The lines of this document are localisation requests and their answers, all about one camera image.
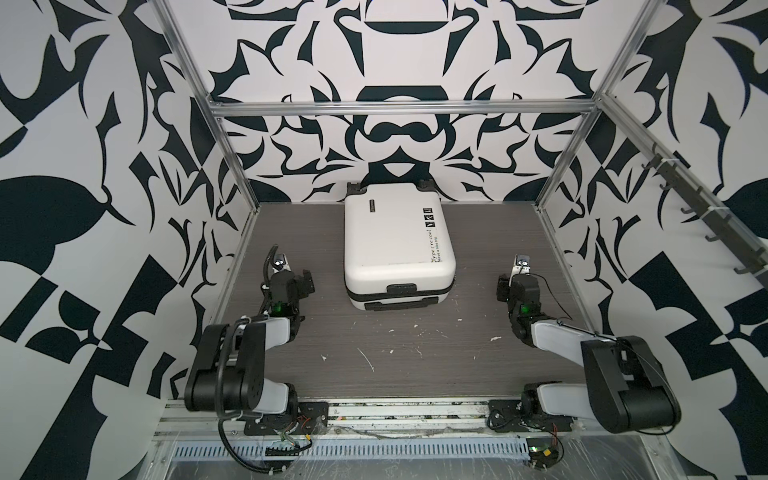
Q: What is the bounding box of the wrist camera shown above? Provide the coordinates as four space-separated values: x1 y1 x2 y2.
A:
510 254 531 282
270 253 290 275

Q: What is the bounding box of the small green circuit board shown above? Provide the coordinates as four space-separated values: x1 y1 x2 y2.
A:
527 437 564 471

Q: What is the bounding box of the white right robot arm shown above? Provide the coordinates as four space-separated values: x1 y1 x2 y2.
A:
496 274 682 434

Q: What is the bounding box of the aluminium frame rail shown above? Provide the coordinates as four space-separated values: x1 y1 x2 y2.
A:
209 99 595 117

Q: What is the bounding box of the black corrugated cable hose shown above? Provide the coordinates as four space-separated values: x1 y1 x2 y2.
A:
217 416 313 475

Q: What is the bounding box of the black wall hook rack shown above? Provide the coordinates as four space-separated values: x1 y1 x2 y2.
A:
640 143 767 289

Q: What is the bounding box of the white suitcase black lining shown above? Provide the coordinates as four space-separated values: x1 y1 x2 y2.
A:
343 180 457 311

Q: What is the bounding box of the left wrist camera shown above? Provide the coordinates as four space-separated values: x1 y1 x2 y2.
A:
270 253 290 275

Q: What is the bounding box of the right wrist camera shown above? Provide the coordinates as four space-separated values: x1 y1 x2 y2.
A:
510 254 531 282

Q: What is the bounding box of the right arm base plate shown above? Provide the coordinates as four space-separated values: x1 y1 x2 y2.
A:
485 399 575 433

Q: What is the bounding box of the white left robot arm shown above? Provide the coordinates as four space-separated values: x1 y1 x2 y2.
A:
184 270 315 418

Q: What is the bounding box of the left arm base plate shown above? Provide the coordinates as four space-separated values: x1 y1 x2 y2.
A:
244 401 329 436

